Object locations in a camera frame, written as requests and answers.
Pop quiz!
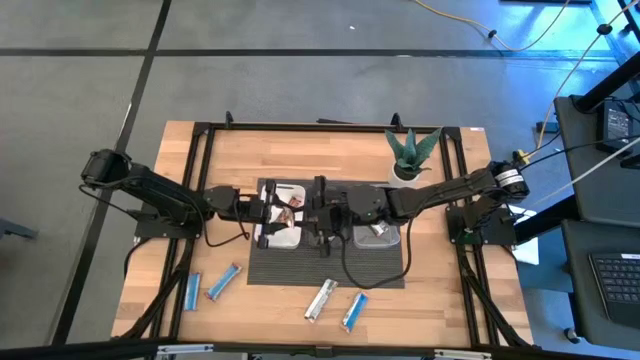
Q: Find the grey woven placemat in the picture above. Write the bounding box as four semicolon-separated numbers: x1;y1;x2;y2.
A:
247;178;405;290

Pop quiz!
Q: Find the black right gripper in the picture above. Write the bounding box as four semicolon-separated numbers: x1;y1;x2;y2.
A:
299;175;351;258

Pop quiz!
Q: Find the black laptop keyboard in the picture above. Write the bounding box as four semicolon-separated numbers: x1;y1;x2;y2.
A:
588;252;640;327

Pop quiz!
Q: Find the white paper sheet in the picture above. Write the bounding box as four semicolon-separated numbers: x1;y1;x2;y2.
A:
512;204;542;266

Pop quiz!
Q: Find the black power adapter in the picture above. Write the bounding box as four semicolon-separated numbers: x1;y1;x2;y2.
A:
596;99;637;155

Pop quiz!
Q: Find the clear plastic bin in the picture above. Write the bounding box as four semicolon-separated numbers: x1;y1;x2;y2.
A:
351;219;403;250

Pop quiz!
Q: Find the black metal beam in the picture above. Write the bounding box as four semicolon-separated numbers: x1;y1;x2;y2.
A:
513;193;576;244
572;49;640;114

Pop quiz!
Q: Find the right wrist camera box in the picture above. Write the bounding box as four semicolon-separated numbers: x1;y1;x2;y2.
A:
327;199;351;226

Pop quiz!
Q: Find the white plastic bin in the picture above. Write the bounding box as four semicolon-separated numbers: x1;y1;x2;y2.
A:
253;183;308;251

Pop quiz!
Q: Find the white plant pot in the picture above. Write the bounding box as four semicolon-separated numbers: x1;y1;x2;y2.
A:
388;162;424;190

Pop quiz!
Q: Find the green granola bar silver back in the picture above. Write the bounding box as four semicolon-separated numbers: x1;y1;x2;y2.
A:
303;278;340;324

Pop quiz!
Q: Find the dark grey desk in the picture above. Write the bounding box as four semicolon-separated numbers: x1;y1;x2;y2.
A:
553;93;640;236
560;218;640;351

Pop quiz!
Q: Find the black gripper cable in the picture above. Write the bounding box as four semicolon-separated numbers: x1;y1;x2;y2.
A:
202;199;251;249
339;214;414;291

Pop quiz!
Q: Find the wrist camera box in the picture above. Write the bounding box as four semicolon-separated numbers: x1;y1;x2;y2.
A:
327;199;351;226
243;198;265;222

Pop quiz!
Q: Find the white cable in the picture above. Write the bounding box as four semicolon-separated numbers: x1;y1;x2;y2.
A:
527;148;640;209

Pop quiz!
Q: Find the black table frame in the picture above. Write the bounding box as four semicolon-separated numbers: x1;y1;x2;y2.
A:
112;110;539;351

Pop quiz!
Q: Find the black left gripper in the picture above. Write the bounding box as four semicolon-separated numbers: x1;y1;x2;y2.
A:
238;178;301;251

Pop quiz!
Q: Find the black aluminium crossbeam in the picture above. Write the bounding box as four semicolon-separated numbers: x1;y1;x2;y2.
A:
0;337;640;360

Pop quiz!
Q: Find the yellow floor cable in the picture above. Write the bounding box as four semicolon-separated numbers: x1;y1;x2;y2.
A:
412;0;574;54

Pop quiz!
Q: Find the green snake plant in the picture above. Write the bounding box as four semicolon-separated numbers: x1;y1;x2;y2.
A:
383;127;444;176

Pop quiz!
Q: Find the yellow hanging cable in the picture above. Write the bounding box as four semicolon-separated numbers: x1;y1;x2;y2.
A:
537;0;640;151

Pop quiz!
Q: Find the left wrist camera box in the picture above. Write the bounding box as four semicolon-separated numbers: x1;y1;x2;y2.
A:
243;198;265;222

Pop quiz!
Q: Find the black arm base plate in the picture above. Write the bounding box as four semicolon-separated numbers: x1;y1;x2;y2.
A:
446;198;517;246
133;202;204;240

